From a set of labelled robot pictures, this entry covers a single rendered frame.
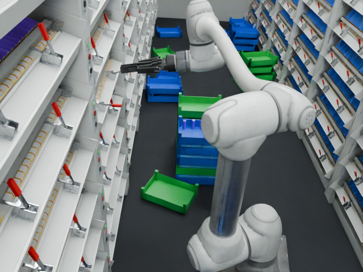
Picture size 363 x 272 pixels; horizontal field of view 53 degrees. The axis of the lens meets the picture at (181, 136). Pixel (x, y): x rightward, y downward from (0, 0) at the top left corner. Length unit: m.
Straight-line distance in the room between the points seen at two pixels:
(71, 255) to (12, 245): 0.45
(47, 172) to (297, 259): 1.58
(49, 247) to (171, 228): 1.26
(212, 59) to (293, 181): 1.31
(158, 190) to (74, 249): 1.23
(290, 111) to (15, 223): 0.73
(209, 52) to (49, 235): 0.94
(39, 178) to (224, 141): 0.47
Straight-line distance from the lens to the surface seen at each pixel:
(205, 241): 1.36
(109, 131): 1.59
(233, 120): 0.95
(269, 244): 1.50
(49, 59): 0.84
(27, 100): 0.72
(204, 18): 1.44
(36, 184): 0.80
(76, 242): 1.17
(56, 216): 0.99
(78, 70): 1.05
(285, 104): 1.04
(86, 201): 1.28
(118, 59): 1.78
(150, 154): 2.59
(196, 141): 2.16
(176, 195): 2.29
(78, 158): 1.15
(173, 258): 1.99
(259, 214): 1.45
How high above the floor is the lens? 1.61
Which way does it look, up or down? 35 degrees down
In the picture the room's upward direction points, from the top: 4 degrees clockwise
